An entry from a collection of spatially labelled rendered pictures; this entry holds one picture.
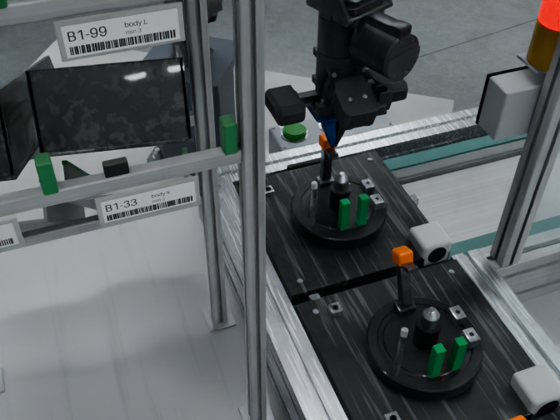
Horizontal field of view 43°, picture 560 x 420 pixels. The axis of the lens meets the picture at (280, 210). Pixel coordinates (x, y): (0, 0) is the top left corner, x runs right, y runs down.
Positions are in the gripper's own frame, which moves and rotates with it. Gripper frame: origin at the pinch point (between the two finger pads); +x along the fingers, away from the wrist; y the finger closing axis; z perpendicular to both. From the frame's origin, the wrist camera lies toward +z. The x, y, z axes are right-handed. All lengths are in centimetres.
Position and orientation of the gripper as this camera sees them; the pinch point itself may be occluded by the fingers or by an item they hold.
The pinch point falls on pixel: (334, 125)
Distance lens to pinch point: 98.0
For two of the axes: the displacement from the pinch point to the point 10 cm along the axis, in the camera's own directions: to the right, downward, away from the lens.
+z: 3.5, 6.4, -6.9
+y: 9.4, -2.3, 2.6
